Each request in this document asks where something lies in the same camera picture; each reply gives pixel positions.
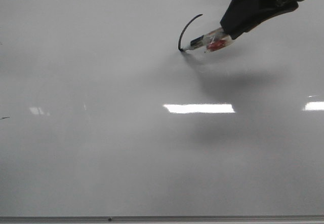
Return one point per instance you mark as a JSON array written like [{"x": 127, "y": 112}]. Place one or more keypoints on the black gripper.
[{"x": 244, "y": 15}]

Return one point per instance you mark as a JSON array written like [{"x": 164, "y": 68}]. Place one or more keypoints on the whiteboard marker with tape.
[{"x": 214, "y": 40}]

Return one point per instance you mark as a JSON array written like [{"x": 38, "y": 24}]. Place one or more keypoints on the white whiteboard surface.
[{"x": 102, "y": 115}]

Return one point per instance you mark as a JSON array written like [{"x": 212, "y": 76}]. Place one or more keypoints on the grey aluminium whiteboard frame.
[{"x": 143, "y": 219}]

